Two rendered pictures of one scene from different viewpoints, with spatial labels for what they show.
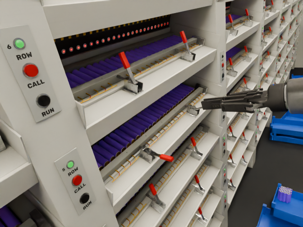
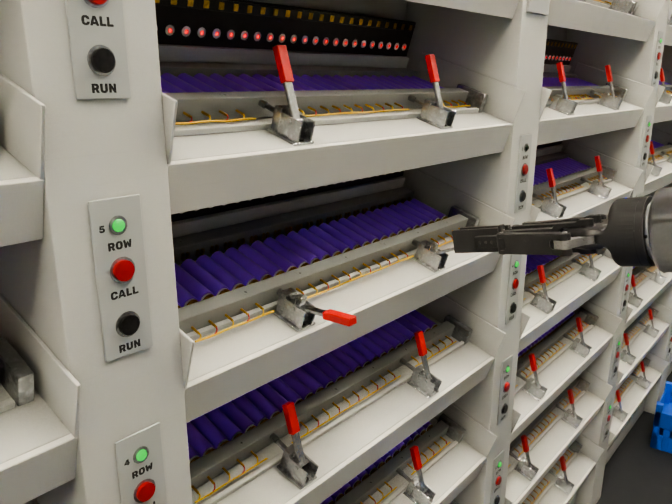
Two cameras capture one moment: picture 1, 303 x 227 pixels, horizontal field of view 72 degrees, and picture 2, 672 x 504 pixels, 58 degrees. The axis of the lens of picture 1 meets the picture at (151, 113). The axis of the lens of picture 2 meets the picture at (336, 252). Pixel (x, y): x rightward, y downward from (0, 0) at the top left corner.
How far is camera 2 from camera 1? 0.18 m
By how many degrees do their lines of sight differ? 10
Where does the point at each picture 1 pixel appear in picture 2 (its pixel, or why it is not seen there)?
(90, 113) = (184, 146)
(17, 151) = (18, 156)
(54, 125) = (109, 123)
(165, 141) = (345, 299)
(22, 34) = not seen: outside the picture
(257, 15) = (637, 91)
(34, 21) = not seen: outside the picture
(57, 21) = not seen: outside the picture
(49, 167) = (75, 210)
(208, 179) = (448, 474)
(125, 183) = (226, 354)
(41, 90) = (103, 38)
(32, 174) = (36, 211)
